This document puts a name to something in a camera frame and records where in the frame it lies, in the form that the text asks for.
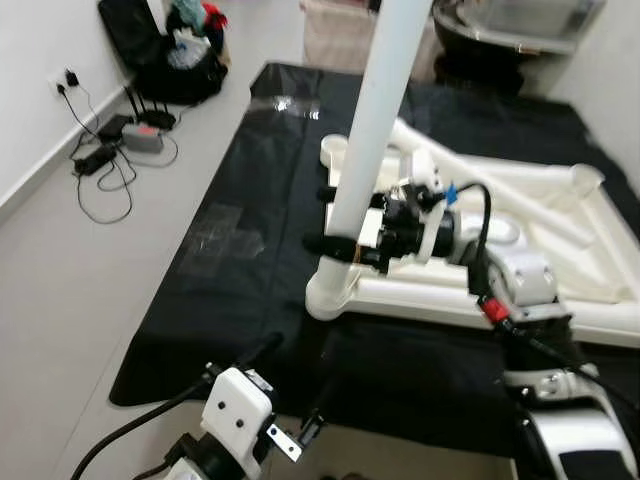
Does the white plastic table leg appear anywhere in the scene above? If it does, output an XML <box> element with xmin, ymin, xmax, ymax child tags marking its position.
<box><xmin>388</xmin><ymin>118</ymin><xmax>593</xmax><ymax>249</ymax></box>
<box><xmin>305</xmin><ymin>0</ymin><xmax>436</xmax><ymax>321</ymax></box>

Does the white plastic table top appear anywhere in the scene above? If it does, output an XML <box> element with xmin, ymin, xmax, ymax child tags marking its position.
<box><xmin>305</xmin><ymin>135</ymin><xmax>640</xmax><ymax>349</ymax></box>

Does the clear tape patch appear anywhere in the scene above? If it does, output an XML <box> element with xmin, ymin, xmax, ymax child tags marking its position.
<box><xmin>185</xmin><ymin>200</ymin><xmax>266</xmax><ymax>266</ymax></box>
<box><xmin>248</xmin><ymin>92</ymin><xmax>323</xmax><ymax>119</ymax></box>

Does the beige fabric ottoman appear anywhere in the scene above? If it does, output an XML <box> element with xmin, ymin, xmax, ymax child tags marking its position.
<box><xmin>300</xmin><ymin>0</ymin><xmax>383</xmax><ymax>73</ymax></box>

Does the black duffel bag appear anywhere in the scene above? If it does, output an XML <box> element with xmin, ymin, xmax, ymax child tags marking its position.
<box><xmin>132</xmin><ymin>35</ymin><xmax>231</xmax><ymax>107</ymax></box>

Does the black router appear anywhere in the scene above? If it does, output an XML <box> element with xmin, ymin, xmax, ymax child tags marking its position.
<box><xmin>122</xmin><ymin>85</ymin><xmax>179</xmax><ymax>131</ymax></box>

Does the grey electronic box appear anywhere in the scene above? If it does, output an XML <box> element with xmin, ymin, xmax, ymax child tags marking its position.
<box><xmin>120</xmin><ymin>124</ymin><xmax>167</xmax><ymax>154</ymax></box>

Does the black round basin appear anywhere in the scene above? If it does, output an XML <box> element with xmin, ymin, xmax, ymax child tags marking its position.
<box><xmin>432</xmin><ymin>0</ymin><xmax>609</xmax><ymax>96</ymax></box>

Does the colourful clothes pile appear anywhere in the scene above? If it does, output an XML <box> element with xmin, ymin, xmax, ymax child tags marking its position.
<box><xmin>165</xmin><ymin>0</ymin><xmax>229</xmax><ymax>71</ymax></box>

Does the black power adapter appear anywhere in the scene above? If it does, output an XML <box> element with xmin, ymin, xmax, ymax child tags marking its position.
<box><xmin>72</xmin><ymin>145</ymin><xmax>121</xmax><ymax>177</ymax></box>

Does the clear plastic storage box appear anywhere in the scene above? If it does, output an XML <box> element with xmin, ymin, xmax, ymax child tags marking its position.
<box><xmin>470</xmin><ymin>0</ymin><xmax>601</xmax><ymax>36</ymax></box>

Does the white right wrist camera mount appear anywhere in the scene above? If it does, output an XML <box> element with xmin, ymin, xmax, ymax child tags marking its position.
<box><xmin>395</xmin><ymin>150</ymin><xmax>461</xmax><ymax>263</ymax></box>

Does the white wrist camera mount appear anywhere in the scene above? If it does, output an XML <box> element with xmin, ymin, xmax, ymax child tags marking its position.
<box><xmin>395</xmin><ymin>150</ymin><xmax>461</xmax><ymax>263</ymax></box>
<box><xmin>200</xmin><ymin>367</ymin><xmax>276</xmax><ymax>476</ymax></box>

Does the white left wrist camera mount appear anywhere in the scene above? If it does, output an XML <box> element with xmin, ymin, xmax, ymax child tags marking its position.
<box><xmin>200</xmin><ymin>367</ymin><xmax>276</xmax><ymax>476</ymax></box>

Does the black floor cable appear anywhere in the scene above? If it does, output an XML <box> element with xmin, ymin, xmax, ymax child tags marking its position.
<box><xmin>55</xmin><ymin>80</ymin><xmax>181</xmax><ymax>226</ymax></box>

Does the white wall socket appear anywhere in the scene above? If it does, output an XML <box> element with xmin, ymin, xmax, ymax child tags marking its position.
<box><xmin>48</xmin><ymin>66</ymin><xmax>86</xmax><ymax>99</ymax></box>

